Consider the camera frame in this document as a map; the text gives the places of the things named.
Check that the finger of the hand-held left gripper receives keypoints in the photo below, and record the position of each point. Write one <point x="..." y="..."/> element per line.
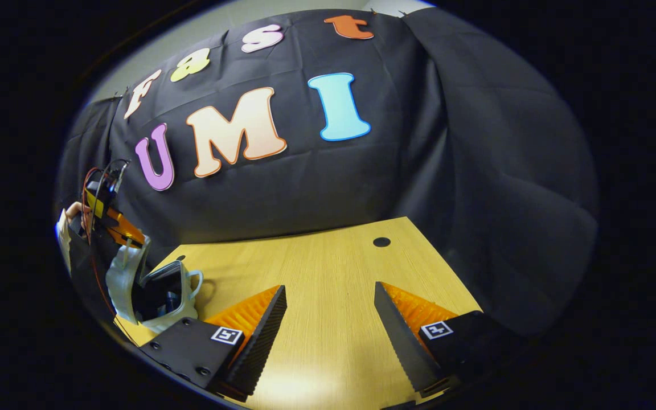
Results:
<point x="126" y="230"/>

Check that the black backdrop cloth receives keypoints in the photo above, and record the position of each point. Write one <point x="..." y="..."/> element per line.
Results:
<point x="362" y="182"/>

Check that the pale blue suitcase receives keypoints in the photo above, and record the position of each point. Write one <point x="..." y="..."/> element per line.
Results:
<point x="120" y="285"/>

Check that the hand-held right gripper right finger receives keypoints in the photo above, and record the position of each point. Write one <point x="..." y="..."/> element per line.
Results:
<point x="399" y="341"/>

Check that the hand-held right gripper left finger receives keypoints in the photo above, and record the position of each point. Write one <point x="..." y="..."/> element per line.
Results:
<point x="262" y="341"/>

